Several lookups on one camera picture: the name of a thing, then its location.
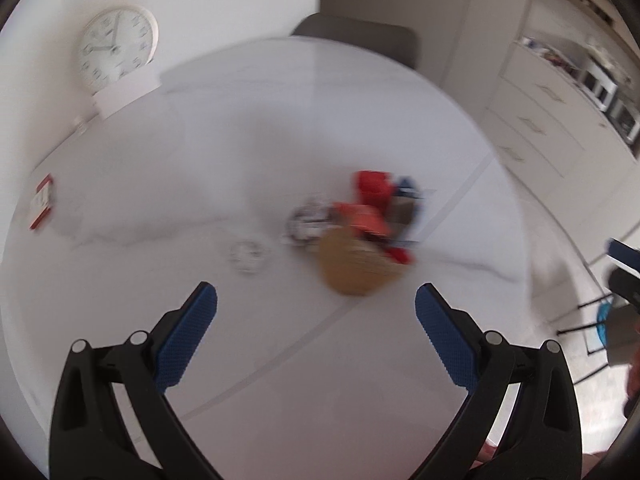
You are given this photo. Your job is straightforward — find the brown paper wrapper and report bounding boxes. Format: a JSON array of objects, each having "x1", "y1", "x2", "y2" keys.
[{"x1": 317, "y1": 226, "x2": 413, "y2": 297}]

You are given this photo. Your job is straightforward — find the red plastic bag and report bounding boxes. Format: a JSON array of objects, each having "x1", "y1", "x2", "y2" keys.
[{"x1": 333, "y1": 202, "x2": 390, "y2": 238}]

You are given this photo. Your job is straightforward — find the red paper ball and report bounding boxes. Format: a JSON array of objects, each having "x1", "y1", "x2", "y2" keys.
[{"x1": 354, "y1": 170, "x2": 396, "y2": 214}]

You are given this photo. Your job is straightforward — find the printed paper ball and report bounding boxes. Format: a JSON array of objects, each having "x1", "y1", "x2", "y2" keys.
[{"x1": 282, "y1": 198, "x2": 333, "y2": 248}]

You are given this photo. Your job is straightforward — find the person's right hand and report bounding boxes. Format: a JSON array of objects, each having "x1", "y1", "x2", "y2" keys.
[{"x1": 624, "y1": 352, "x2": 640, "y2": 418}]

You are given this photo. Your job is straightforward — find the small clear plastic lid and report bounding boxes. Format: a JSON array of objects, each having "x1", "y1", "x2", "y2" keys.
[{"x1": 228, "y1": 240, "x2": 270, "y2": 275}]

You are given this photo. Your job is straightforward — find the white cabinet unit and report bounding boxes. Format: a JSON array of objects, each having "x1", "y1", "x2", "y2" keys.
[{"x1": 319, "y1": 0, "x2": 640, "y2": 261}]

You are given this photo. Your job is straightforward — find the red white small box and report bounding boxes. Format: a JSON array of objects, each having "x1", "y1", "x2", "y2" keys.
[{"x1": 29, "y1": 174, "x2": 54, "y2": 231}]

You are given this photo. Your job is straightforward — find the white card stand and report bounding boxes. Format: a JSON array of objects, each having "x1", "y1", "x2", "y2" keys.
[{"x1": 93, "y1": 64, "x2": 160, "y2": 119}]

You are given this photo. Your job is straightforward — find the dark grey chair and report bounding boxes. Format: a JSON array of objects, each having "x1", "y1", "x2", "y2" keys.
[{"x1": 292, "y1": 13, "x2": 421, "y2": 70}]

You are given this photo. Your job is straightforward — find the white round wall clock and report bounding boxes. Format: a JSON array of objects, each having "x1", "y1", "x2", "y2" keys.
[{"x1": 75, "y1": 6, "x2": 160, "y2": 94}]

